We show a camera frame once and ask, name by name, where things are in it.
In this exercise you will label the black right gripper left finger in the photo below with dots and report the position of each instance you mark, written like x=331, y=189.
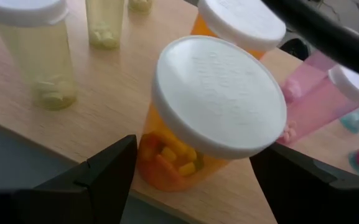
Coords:
x=98, y=193

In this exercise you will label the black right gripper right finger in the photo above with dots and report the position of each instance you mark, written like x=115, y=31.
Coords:
x=306, y=199

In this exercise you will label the tall pink pill bottle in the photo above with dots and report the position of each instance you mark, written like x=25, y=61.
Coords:
x=319, y=109

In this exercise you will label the blue bottle white pills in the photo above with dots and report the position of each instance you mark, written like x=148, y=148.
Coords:
x=358, y=121

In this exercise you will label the small pink pill bottle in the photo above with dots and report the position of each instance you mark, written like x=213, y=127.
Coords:
x=300, y=81

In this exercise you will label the small orange pill bottle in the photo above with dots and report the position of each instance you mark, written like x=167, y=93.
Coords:
x=216, y=93

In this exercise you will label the large pale green pill bottle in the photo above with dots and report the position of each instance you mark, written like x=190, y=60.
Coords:
x=39, y=62

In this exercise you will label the small pale green pill bottle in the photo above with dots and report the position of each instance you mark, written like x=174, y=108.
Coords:
x=104, y=21
x=140, y=4

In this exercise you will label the large orange pill bottle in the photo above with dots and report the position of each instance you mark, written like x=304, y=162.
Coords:
x=244, y=21

